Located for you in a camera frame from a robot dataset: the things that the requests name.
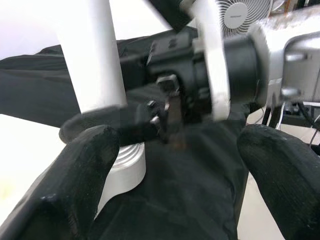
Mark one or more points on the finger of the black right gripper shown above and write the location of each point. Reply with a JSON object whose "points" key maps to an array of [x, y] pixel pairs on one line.
{"points": [[135, 127]]}

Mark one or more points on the black tablecloth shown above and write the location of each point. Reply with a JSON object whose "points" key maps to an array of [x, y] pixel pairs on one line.
{"points": [[175, 187]]}

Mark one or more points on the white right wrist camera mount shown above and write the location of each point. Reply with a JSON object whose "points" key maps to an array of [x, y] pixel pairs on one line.
{"points": [[217, 75]]}

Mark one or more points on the white plastic table leg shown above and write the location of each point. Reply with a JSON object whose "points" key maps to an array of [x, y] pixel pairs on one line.
{"points": [[95, 62]]}

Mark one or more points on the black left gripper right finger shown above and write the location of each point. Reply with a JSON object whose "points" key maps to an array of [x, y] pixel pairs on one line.
{"points": [[287, 180]]}

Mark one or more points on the white standing fan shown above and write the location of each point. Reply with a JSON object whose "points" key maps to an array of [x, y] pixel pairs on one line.
{"points": [[235, 17]]}

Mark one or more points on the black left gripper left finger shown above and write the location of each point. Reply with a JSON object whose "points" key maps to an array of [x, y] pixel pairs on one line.
{"points": [[62, 190]]}

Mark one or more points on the white plastic table top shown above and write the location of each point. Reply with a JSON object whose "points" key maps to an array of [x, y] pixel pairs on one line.
{"points": [[25, 150]]}

